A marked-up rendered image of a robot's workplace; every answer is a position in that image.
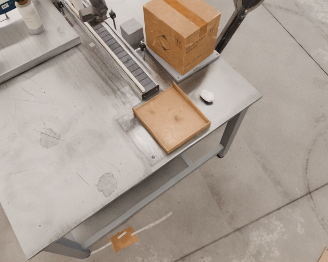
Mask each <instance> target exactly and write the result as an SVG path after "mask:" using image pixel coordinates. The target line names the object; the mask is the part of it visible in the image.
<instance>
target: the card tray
mask: <svg viewBox="0 0 328 262"><path fill-rule="evenodd" d="M132 110H133V112H134V113H135V114H136V116H137V117H138V118H139V119H140V121H141V122H142V123H143V124H144V125H145V127H146V128H147V129H148V130H149V132H150V133H151V134H152V135H153V137H154V138H155V139H156V140H157V142H158V143H159V144H160V145H161V147H162V148H163V149H164V150H165V151H166V153H167V154H169V153H171V152H172V151H173V150H175V149H176V148H178V147H179V146H181V145H182V144H184V143H185V142H187V141H188V140H190V139H191V138H193V137H194V136H195V135H197V134H198V133H200V132H201V131H203V130H204V129H205V128H207V127H208V126H210V124H211V121H210V119H209V118H207V117H206V116H205V115H204V114H203V112H202V111H201V110H200V109H199V108H198V107H197V106H196V105H195V104H194V103H193V102H192V101H191V100H190V99H189V97H188V96H187V95H186V94H185V93H184V92H183V91H182V90H181V89H180V88H179V86H178V85H177V84H176V83H175V82H173V86H171V87H170V88H168V89H167V90H165V91H163V92H162V93H160V94H159V95H157V96H155V97H154V98H152V99H151V100H149V101H147V102H145V103H144V104H142V105H141V106H139V107H137V108H136V109H134V108H133V107H132Z"/></svg>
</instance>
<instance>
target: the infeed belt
mask: <svg viewBox="0 0 328 262"><path fill-rule="evenodd" d="M67 5H68V4H67ZM68 6H69V5H68ZM69 7H70V6H69ZM70 9H71V8H70ZM71 10H72V9H71ZM72 11H73V10H72ZM74 13H75V12H74ZM75 14H76V13H75ZM77 17H78V16H77ZM78 18H79V17H78ZM80 20H81V19H80ZM87 23H88V24H89V25H90V23H89V22H87ZM83 24H84V23H83ZM84 25H85V24H84ZM90 26H91V25H90ZM86 27H87V26H86ZM87 28H88V27H87ZM91 28H92V29H93V30H94V31H95V32H96V33H97V35H98V36H99V37H100V38H101V39H102V40H103V41H104V43H105V44H106V45H107V46H108V47H109V48H110V50H111V51H112V52H113V53H114V54H115V55H116V56H117V58H118V59H119V60H120V61H121V62H122V63H123V65H124V66H125V67H126V68H127V69H128V70H129V71H130V73H131V74H132V75H133V76H134V77H135V78H136V79H137V81H138V82H139V83H140V84H141V85H142V86H143V87H144V89H145V91H144V92H142V91H141V89H140V88H139V87H138V86H137V85H136V84H135V82H134V81H133V80H132V79H131V78H130V77H129V76H128V77H129V78H130V79H131V80H132V81H133V82H134V84H135V85H136V86H137V87H138V88H139V89H140V91H141V92H142V93H143V94H145V93H147V92H148V91H150V90H152V89H153V88H155V87H157V85H156V84H155V83H154V82H153V81H152V79H151V78H150V77H149V76H148V75H147V74H146V73H145V72H144V71H143V69H142V68H141V67H140V66H139V65H138V64H137V63H136V62H135V61H134V59H133V58H132V57H131V56H130V55H129V54H128V53H127V52H126V50H125V49H124V48H123V47H122V46H121V45H120V44H119V43H118V42H117V40H116V39H115V38H114V37H113V36H112V35H111V34H110V33H109V32H108V30H107V29H106V28H105V27H104V26H103V25H102V24H101V23H100V24H98V25H97V26H94V27H92V26H91ZM89 31H90V30H89ZM90 32H91V31H90ZM92 34H93V33H92ZM93 35H94V34H93ZM95 38H96V37H95ZM96 39H97V38H96ZM98 41H99V40H98ZM99 42H100V41H99ZM100 44H101V43H100ZM101 45H102V44H101ZM102 46H103V45H102ZM103 47H104V46H103ZM104 48H105V47H104ZM105 49H106V48H105ZM106 50H107V49H106ZM107 52H108V51H107ZM108 53H109V52H108ZM109 54H110V53H109ZM110 55H111V54H110ZM111 56H112V55H111ZM112 57H113V56H112ZM113 59H114V58H113ZM114 60H115V59H114ZM115 61H116V60H115ZM116 63H117V62H116ZM117 64H118V63H117ZM119 66H120V65H119ZM120 67H121V66H120ZM121 68H122V67H121ZM122 70H123V71H125V70H124V69H123V68H122ZM125 73H126V72H125ZM126 74H127V73H126ZM127 75H128V74H127Z"/></svg>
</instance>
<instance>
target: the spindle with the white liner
mask: <svg viewBox="0 0 328 262"><path fill-rule="evenodd" d="M14 1H15V5H16V7H17V9H18V11H19V12H20V14H21V16H22V18H23V20H24V21H25V23H26V25H27V27H28V29H29V31H30V33H32V34H40V33H42V32H43V31H44V29H45V26H44V24H43V22H42V20H41V19H40V17H39V15H38V13H37V11H36V9H35V7H34V5H33V3H32V1H31V0H14Z"/></svg>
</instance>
